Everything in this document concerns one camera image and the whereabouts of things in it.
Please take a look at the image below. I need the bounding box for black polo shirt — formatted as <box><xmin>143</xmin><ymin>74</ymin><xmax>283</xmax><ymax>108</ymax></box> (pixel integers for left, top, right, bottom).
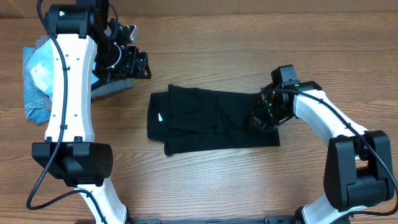
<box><xmin>147</xmin><ymin>85</ymin><xmax>280</xmax><ymax>156</ymax></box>

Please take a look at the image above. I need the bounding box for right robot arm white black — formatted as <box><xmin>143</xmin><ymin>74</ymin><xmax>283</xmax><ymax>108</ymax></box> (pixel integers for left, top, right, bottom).
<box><xmin>248</xmin><ymin>82</ymin><xmax>397</xmax><ymax>223</ymax></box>

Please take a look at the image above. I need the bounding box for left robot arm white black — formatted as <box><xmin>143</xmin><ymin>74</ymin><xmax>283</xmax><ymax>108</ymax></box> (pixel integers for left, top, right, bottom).
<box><xmin>32</xmin><ymin>0</ymin><xmax>152</xmax><ymax>223</ymax></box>

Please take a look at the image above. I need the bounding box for grey folded garment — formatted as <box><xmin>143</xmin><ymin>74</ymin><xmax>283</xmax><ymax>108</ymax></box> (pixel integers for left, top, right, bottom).
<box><xmin>35</xmin><ymin>35</ymin><xmax>134</xmax><ymax>110</ymax></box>

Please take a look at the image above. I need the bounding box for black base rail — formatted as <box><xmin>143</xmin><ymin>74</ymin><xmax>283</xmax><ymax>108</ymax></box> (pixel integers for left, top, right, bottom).
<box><xmin>130</xmin><ymin>215</ymin><xmax>301</xmax><ymax>224</ymax></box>

